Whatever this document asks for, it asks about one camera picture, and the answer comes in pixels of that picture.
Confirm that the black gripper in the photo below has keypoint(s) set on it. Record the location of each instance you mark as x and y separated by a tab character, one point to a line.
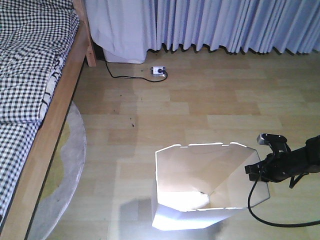
287	165

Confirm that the white plastic trash bin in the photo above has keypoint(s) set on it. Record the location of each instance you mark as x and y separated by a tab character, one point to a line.
199	185

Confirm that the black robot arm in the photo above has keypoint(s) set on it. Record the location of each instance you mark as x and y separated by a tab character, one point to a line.
312	148

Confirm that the white floor outlet box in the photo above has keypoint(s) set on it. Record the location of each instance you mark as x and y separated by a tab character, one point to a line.
158	71

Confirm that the grey pleated curtain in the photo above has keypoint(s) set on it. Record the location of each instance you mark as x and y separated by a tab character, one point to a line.
237	25

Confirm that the grey round rug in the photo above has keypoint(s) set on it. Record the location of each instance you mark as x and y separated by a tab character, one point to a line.
62	178

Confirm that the white sheer curtain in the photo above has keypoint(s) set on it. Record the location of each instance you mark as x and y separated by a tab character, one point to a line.
124	29

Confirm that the black white checkered bedding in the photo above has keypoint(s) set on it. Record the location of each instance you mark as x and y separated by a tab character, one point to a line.
35	39

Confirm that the wooden bed frame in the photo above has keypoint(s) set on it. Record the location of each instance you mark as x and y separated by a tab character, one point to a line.
30	185

